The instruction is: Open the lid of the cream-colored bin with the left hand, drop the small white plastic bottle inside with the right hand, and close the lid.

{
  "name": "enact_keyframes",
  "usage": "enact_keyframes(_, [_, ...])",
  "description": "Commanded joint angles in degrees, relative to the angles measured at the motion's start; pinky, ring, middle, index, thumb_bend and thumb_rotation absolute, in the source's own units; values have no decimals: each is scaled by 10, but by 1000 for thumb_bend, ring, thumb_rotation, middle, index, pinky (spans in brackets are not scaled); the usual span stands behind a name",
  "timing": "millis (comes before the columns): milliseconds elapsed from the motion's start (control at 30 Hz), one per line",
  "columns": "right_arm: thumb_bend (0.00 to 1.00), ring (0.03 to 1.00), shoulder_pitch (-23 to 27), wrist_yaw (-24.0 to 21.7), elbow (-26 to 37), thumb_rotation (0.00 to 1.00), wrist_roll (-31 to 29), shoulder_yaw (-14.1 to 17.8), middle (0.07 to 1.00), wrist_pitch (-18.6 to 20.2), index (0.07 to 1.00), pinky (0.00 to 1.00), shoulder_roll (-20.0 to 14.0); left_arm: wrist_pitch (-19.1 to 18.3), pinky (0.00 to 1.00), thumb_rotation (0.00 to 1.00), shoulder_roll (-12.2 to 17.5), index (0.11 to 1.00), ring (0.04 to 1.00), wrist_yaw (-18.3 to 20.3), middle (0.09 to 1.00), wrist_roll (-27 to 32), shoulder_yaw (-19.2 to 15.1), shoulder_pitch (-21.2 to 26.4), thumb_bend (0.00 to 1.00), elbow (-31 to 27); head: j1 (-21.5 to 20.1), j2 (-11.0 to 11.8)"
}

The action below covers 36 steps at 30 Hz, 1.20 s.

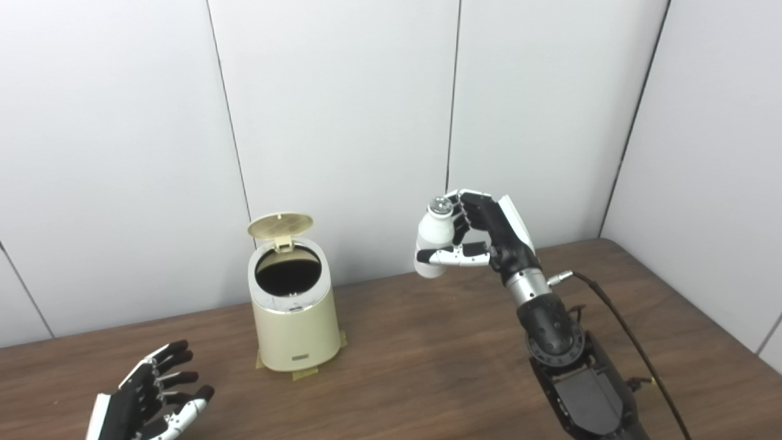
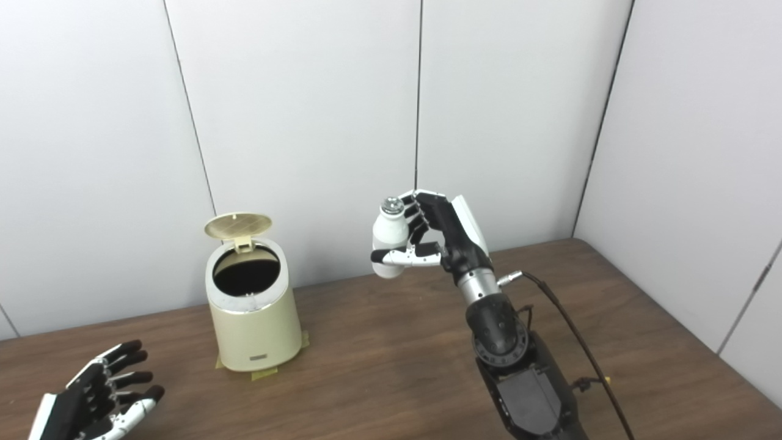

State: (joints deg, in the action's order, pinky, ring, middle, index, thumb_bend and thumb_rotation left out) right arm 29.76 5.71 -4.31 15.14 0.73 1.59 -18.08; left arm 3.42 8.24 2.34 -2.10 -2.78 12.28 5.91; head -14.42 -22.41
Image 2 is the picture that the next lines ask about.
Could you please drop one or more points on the cream round bin lid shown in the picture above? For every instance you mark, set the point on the cream round bin lid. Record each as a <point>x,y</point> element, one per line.
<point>238,225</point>

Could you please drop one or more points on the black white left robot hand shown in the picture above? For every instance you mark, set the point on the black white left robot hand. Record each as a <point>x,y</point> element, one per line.
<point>67,412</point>

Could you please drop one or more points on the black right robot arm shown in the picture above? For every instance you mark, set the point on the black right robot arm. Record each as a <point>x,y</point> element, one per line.
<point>525,391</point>

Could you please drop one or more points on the yellow masking tape piece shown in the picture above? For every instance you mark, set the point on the yellow masking tape piece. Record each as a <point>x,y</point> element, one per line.
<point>304,340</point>
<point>264,373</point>

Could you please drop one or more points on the cream-colored bin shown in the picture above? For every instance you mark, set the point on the cream-colored bin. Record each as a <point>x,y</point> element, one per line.
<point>256,333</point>

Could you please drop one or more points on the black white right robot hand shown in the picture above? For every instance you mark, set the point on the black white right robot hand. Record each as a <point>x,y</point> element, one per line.
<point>458,235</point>

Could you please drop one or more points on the small white plastic bottle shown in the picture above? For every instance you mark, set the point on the small white plastic bottle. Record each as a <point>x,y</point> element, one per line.
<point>389,233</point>

